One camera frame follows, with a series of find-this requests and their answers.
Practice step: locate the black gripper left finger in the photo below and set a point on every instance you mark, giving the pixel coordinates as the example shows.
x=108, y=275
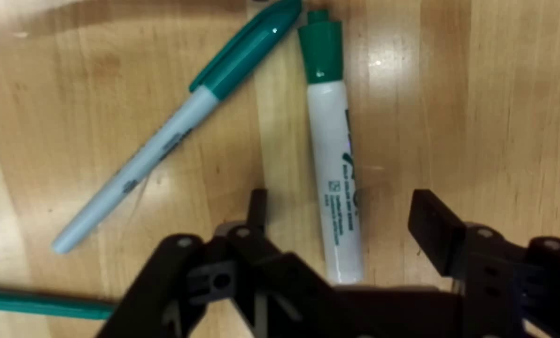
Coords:
x=230, y=294

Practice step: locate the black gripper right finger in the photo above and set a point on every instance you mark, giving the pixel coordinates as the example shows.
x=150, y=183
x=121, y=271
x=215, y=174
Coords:
x=512, y=288

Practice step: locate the green grey-barrel thin marker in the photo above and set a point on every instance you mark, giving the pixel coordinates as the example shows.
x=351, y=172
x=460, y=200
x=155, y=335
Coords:
x=168, y=142

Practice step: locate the green pencil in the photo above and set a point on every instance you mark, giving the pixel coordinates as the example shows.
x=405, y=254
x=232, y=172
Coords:
x=42, y=305

